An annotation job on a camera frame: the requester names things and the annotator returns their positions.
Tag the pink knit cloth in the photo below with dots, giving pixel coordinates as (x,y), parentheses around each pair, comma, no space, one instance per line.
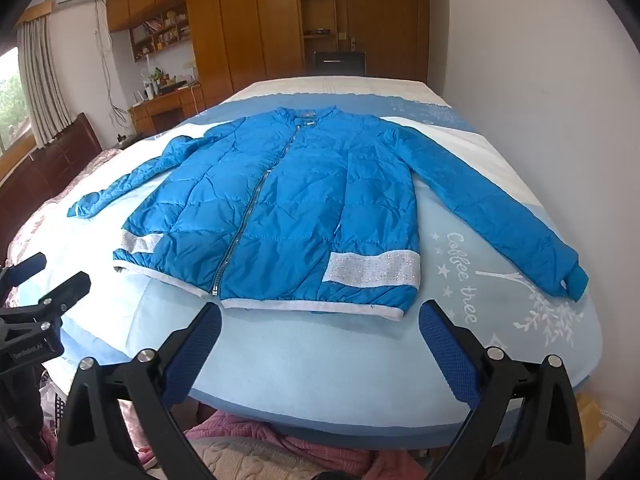
(310,447)

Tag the blue white printed blanket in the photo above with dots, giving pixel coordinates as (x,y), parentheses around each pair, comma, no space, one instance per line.
(300,360)

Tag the window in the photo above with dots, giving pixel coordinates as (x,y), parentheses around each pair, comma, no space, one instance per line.
(12,105)

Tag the dark wooden headboard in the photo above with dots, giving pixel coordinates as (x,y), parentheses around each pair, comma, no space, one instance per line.
(55,160)

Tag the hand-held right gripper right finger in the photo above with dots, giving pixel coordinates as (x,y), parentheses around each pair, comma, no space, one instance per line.
(447,355)

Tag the wooden dresser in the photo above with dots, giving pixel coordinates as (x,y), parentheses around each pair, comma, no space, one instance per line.
(165,107)

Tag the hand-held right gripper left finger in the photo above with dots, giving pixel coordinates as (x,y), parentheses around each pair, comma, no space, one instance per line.
(192,355)

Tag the grey curtain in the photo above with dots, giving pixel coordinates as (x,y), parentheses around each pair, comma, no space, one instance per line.
(42,80)

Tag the blue puffer jacket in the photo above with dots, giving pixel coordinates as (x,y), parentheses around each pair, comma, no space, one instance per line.
(300,200)

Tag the wooden wall shelf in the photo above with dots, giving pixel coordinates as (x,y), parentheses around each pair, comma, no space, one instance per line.
(160,30)

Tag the pink floral quilt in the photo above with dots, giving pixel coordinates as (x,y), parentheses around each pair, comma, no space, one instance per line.
(75,175)

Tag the wooden wardrobe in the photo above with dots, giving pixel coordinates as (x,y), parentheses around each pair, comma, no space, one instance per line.
(250,20)

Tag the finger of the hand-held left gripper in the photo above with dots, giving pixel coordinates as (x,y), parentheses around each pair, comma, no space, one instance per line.
(70,290)
(27,265)

